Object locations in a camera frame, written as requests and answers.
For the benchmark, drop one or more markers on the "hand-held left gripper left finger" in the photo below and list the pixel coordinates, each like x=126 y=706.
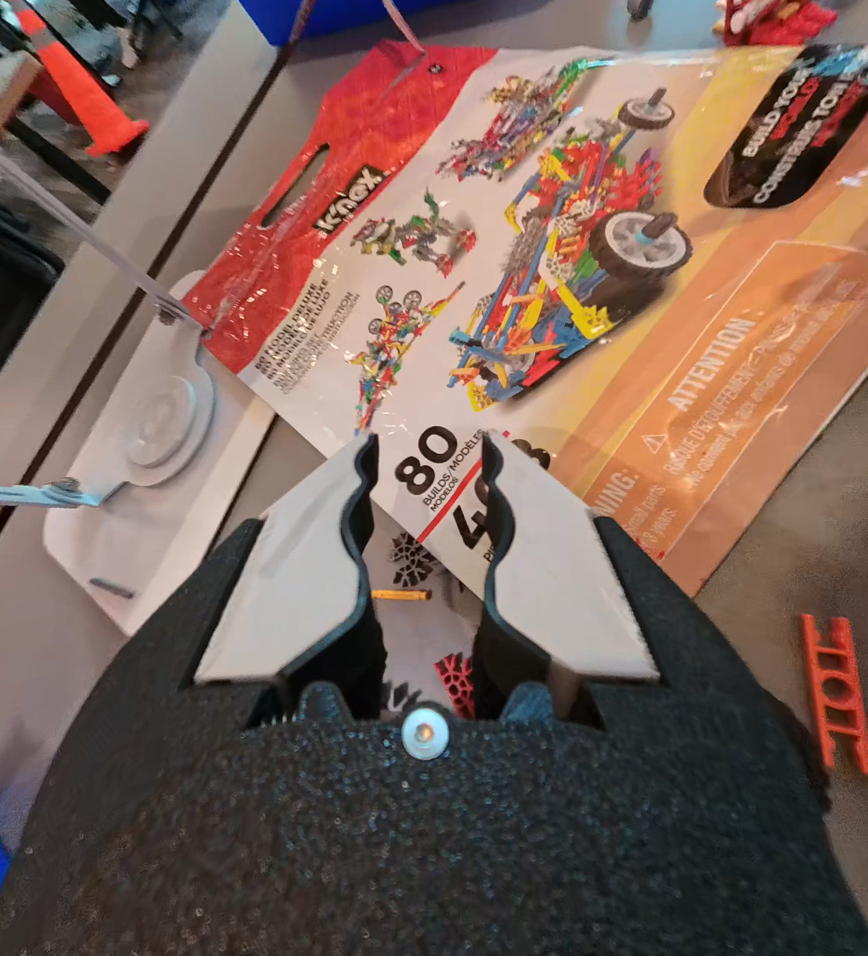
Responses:
x=292 y=582

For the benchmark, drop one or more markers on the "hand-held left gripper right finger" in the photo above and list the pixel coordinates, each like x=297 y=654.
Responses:
x=561 y=590

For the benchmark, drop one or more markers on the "short orange rod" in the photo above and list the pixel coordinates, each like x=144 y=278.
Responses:
x=400 y=595

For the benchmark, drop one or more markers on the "dark grey snowflake connector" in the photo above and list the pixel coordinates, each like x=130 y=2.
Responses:
x=411 y=556

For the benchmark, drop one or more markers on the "small red fan connector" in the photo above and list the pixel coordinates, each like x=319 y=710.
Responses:
x=452 y=676

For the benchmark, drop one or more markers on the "small dark grey rod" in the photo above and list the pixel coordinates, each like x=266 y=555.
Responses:
x=112 y=588

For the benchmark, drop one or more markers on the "printed toy set bag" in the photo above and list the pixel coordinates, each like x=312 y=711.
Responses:
x=628 y=314

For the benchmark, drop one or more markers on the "silver metal stand bar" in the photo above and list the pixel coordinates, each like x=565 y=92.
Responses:
x=15 y=493
x=68 y=220

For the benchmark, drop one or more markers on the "orange ladder piece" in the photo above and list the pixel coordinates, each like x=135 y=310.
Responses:
x=854 y=672

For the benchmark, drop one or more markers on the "black fabric seat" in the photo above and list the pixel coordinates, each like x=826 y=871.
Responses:
x=0 y=314

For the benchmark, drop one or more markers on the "orange traffic cone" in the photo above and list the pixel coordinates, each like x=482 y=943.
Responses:
x=83 y=97

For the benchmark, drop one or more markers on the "colourful toy model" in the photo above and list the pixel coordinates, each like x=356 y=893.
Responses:
x=777 y=22

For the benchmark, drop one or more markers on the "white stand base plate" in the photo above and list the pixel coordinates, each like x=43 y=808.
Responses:
x=172 y=538

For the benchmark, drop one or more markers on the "white round stand mount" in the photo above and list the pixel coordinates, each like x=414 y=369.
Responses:
x=161 y=422

